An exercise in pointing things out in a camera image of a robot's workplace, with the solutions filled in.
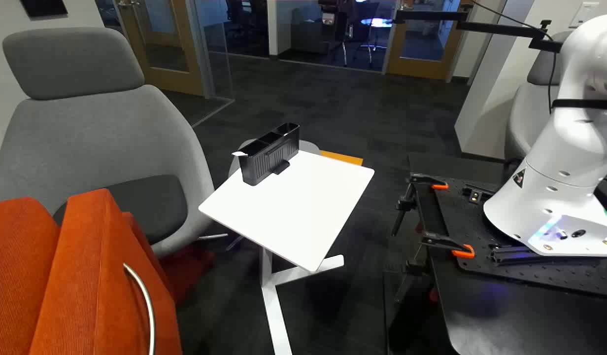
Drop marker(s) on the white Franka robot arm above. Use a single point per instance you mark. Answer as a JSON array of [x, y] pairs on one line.
[[567, 164]]

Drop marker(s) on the white side table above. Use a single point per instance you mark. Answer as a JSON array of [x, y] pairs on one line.
[[297, 204]]

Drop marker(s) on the black plastic organizer caddy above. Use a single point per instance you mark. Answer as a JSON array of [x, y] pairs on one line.
[[267, 158]]

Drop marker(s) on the round wooden table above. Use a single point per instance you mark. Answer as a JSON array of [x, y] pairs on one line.
[[344, 158]]

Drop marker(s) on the white utensil in caddy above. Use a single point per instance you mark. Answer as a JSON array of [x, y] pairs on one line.
[[242, 152]]

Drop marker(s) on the orange black bar clamp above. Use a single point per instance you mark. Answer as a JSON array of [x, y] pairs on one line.
[[462, 251], [441, 186]]

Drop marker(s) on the wooden glass door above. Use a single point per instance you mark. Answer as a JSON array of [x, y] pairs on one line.
[[167, 52], [423, 52]]

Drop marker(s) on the grey highback armchair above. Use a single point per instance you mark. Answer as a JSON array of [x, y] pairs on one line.
[[88, 139]]

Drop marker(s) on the orange fabric sofa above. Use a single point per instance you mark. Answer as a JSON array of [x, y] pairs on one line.
[[74, 283]]

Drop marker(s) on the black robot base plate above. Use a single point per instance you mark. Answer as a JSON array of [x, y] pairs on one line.
[[514, 308]]

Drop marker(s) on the black camera boom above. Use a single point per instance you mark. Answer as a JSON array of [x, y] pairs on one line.
[[502, 28]]

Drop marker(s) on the black wall frame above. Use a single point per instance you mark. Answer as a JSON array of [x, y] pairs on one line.
[[45, 6]]

